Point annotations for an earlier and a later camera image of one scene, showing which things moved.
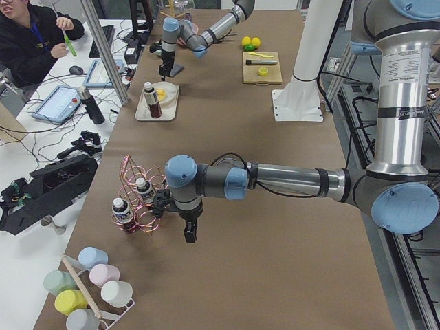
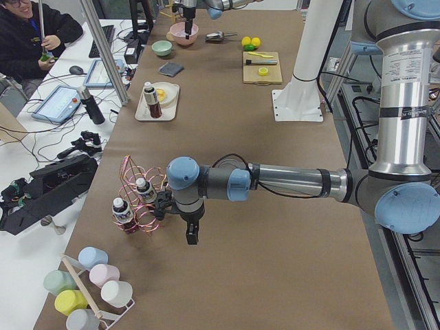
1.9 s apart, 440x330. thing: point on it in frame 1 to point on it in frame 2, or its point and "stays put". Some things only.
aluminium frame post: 104,50 stays put
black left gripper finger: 189,232 stays put
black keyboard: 108,31 stays put
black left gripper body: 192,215 stays put
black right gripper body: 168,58 to 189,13
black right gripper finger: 163,71 to 188,27
